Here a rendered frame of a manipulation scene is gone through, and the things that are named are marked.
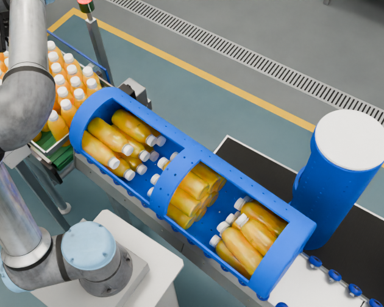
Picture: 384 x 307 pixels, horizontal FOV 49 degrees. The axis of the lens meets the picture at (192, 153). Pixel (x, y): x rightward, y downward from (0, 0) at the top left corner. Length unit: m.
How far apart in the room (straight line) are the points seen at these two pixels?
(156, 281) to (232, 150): 1.50
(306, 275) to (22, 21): 1.17
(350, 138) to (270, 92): 1.50
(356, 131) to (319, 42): 1.90
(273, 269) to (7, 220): 0.72
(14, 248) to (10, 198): 0.14
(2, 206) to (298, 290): 1.01
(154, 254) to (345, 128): 0.89
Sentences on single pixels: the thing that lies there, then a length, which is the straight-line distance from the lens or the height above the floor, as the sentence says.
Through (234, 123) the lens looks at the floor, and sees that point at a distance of 2.95.
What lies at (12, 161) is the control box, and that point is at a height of 1.03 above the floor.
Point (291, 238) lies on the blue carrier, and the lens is 1.27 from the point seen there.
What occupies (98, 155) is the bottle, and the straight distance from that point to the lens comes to 1.54.
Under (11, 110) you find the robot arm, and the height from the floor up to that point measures 1.83.
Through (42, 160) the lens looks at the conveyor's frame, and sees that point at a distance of 1.87.
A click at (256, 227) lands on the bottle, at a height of 1.17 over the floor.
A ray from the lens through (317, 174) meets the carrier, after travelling 1.77.
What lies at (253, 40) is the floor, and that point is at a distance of 3.50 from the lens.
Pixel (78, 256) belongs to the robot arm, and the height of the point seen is 1.45.
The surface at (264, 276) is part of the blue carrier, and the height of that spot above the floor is 1.17.
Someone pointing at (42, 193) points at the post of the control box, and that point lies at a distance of 2.13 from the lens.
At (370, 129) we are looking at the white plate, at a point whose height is 1.04.
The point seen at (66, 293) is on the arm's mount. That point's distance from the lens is 1.27.
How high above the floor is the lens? 2.40
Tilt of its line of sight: 58 degrees down
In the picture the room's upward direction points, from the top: 3 degrees counter-clockwise
